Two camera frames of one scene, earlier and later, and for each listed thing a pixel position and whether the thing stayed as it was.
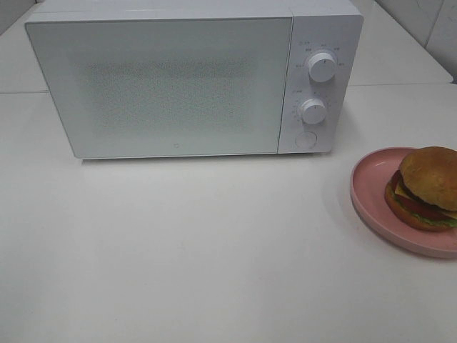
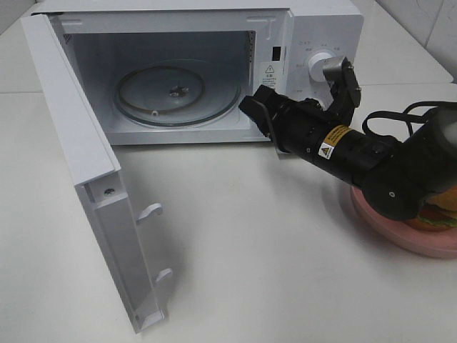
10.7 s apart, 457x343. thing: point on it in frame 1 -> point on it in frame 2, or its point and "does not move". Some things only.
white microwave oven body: x=197 y=78 does not move
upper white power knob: x=322 y=67 does not move
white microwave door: x=152 y=87 -> x=94 y=166
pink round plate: x=370 y=174 does not move
